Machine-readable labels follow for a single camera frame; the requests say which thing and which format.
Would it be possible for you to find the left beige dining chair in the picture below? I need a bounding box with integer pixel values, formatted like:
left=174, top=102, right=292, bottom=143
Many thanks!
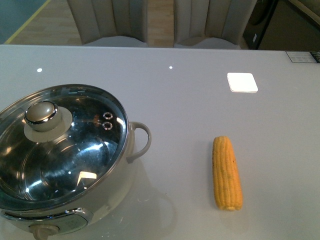
left=67, top=0, right=148, bottom=48

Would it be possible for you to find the black label sticker on table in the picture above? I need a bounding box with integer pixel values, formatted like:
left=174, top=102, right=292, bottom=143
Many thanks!
left=286, top=51, right=320, bottom=63

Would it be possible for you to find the yellow corn cob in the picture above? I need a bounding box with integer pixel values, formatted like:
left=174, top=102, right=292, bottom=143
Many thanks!
left=212, top=136, right=243, bottom=211

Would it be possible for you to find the beige dining chair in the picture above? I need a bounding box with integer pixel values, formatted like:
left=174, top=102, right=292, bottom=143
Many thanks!
left=67, top=0, right=148, bottom=48
left=173, top=0, right=257, bottom=50

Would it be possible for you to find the cream electric cooking pot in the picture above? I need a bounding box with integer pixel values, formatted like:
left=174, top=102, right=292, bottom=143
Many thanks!
left=0, top=84, right=153, bottom=240

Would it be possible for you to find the black washing machine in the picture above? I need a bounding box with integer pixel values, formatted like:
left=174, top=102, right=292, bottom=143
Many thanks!
left=243, top=0, right=278, bottom=50

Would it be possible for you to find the glass pot lid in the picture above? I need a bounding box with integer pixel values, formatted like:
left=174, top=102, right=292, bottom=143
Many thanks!
left=0, top=84, right=128, bottom=211

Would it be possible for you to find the right beige dining chair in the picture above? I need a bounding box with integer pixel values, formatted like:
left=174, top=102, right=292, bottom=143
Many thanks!
left=173, top=0, right=257, bottom=50

